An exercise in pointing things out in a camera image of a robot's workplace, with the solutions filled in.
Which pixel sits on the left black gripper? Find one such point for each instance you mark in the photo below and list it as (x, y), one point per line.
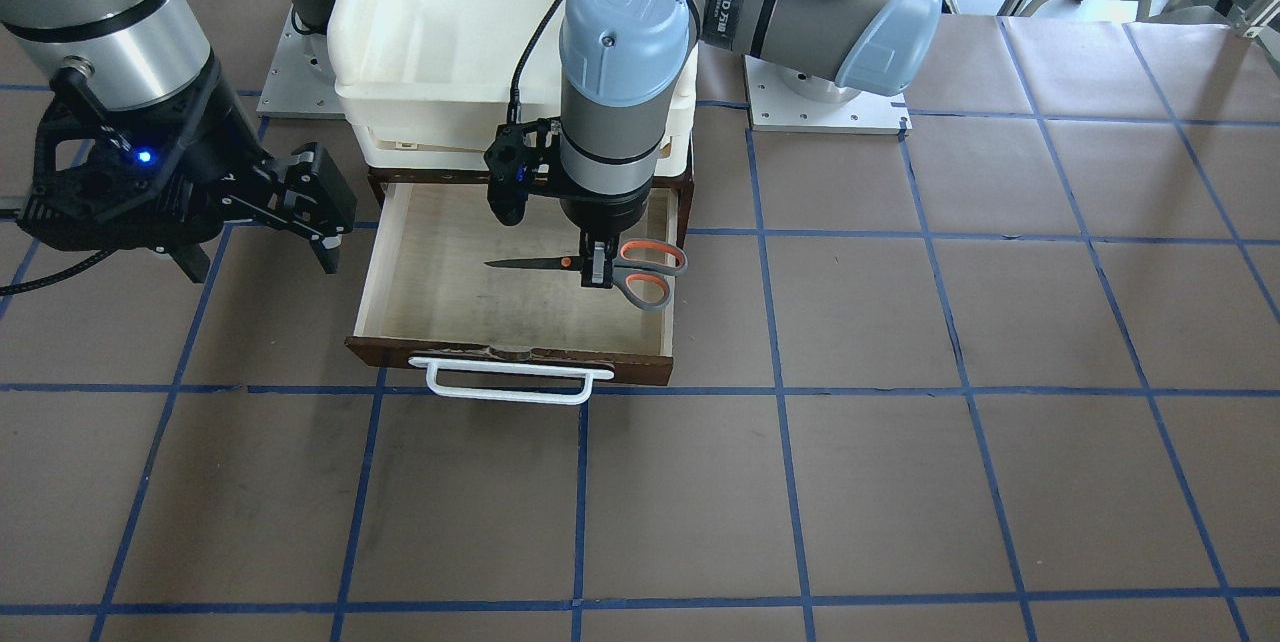
(598, 211)

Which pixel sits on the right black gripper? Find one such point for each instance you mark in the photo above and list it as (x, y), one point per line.
(212, 144)

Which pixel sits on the orange grey handled scissors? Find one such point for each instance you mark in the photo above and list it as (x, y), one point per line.
(641, 270)

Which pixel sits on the wooden drawer with white handle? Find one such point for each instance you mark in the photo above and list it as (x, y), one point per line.
(435, 301)

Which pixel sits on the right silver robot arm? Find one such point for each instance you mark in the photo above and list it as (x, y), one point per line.
(140, 52)

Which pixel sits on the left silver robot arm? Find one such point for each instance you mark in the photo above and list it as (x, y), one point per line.
(621, 60)

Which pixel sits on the cream plastic tray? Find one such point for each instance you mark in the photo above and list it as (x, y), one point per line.
(425, 83)

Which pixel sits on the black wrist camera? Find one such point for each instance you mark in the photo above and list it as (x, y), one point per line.
(514, 159)

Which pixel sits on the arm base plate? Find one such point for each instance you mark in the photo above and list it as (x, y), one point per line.
(783, 100)
(301, 81)

